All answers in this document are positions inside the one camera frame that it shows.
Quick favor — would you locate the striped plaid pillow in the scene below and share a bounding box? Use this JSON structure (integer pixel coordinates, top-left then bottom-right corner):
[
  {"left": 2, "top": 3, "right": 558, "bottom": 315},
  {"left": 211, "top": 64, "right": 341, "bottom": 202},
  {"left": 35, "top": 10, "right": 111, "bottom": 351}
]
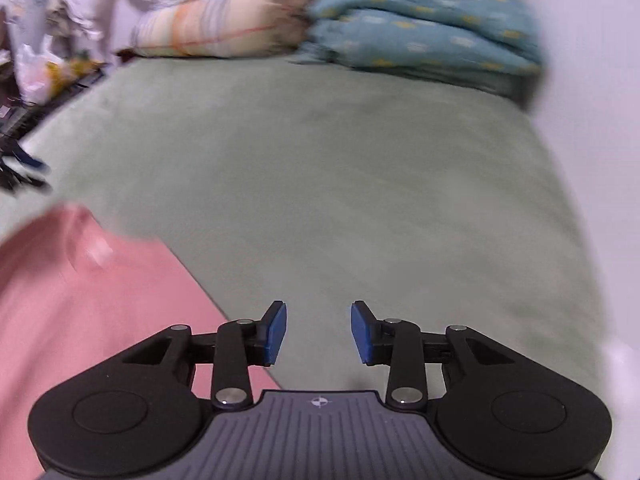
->
[{"left": 131, "top": 0, "right": 323, "bottom": 59}]

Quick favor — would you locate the pink sweater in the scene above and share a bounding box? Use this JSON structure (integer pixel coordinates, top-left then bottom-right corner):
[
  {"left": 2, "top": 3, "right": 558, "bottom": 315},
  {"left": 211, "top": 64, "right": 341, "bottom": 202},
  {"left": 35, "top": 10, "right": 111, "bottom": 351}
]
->
[{"left": 0, "top": 204, "right": 281, "bottom": 480}]

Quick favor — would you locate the white plastic bag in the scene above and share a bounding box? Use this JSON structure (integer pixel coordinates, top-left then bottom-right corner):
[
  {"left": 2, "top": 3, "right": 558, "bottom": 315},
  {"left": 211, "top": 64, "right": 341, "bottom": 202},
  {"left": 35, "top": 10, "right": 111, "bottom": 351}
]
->
[{"left": 14, "top": 42, "right": 68, "bottom": 107}]

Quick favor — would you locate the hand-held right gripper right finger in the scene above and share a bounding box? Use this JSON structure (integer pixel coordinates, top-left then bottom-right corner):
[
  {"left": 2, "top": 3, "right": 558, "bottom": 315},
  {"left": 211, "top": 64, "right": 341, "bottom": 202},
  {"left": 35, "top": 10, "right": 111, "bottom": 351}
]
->
[{"left": 351, "top": 301, "right": 518, "bottom": 409}]

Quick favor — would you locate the green fleece blanket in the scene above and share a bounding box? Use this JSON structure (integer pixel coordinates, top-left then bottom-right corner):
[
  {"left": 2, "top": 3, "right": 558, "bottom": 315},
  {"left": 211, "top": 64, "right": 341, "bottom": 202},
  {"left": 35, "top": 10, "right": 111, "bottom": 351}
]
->
[{"left": 0, "top": 55, "right": 608, "bottom": 401}]

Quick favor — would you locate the teal patterned quilt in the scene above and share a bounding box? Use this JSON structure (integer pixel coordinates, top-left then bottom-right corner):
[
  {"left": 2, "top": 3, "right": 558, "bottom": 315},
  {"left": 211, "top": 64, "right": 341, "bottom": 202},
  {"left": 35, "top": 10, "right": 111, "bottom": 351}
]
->
[{"left": 292, "top": 0, "right": 547, "bottom": 107}]

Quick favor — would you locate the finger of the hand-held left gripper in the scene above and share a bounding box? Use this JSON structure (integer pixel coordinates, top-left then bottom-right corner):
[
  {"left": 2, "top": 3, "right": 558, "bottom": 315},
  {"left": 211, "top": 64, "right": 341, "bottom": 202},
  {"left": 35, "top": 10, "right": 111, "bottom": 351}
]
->
[
  {"left": 0, "top": 170, "right": 54, "bottom": 195},
  {"left": 0, "top": 141, "right": 52, "bottom": 172}
]

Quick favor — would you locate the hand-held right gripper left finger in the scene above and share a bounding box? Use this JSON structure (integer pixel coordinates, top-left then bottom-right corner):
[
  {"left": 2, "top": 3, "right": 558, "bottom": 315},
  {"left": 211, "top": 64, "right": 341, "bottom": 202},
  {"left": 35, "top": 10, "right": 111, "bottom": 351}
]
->
[{"left": 120, "top": 301, "right": 289, "bottom": 411}]

